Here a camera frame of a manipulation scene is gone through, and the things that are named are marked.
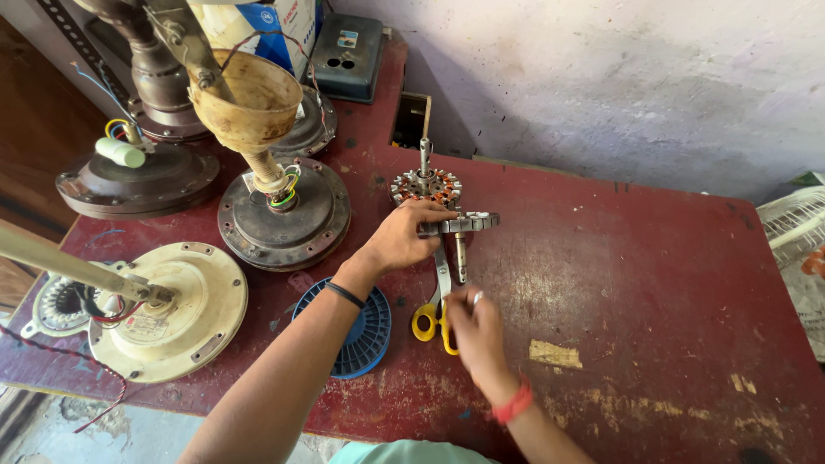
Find blue plastic wire spool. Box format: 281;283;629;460
291;276;393;380

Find red wrist thread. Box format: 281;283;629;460
491;375;535;426

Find person's right hand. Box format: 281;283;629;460
444;287;522;391

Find white printed sack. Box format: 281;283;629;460
776;171;825;363

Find grey blue metal box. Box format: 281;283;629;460
309;13;389;105

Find white cylindrical capacitor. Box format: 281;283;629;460
95;136;148;170

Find black wristband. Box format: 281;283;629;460
324;281;367;311

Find dark fan motor cover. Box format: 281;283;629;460
269;84;339;160

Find yellow handled scissors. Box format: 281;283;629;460
411;237;460;357

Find slotted metal angle bar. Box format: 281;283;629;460
35;0;133;107

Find red black twisted wire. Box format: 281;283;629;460
0;322;131;434

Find dark fan motor with capacitor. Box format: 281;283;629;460
55;119;221;221

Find copper wound stator with shaft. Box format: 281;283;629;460
388;137;464;211

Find teal shirt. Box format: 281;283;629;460
328;439;502;464

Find white fan guard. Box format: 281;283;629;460
756;186;825;270

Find brown fan motor with canopy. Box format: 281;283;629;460
187;48;353;273

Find blue white carton box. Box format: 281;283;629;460
187;0;324;81

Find cream ceiling fan motor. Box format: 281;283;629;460
0;226;250;385

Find dark brown fan downrod canopy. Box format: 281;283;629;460
71;0;212;144

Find bare steel stator with shaft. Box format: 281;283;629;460
419;206;501;286

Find person's left hand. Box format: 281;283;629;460
351;199;460;286

